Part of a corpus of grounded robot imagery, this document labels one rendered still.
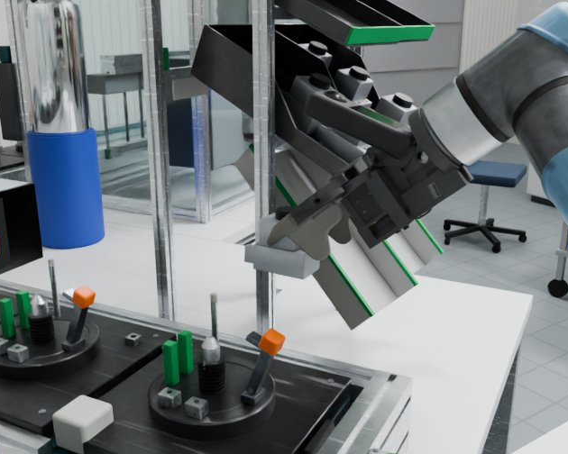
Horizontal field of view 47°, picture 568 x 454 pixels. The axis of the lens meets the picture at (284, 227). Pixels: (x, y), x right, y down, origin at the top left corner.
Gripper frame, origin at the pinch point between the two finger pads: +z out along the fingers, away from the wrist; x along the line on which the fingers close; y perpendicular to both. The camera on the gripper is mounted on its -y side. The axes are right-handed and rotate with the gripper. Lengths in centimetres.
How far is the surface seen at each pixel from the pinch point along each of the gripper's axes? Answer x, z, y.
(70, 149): 48, 62, -47
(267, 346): -9.1, 4.3, 9.4
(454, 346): 39.2, 8.3, 29.9
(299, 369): 3.1, 11.3, 14.9
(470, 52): 677, 74, -84
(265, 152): 10.3, 2.0, -9.8
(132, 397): -10.9, 22.6, 6.1
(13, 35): 67, 73, -89
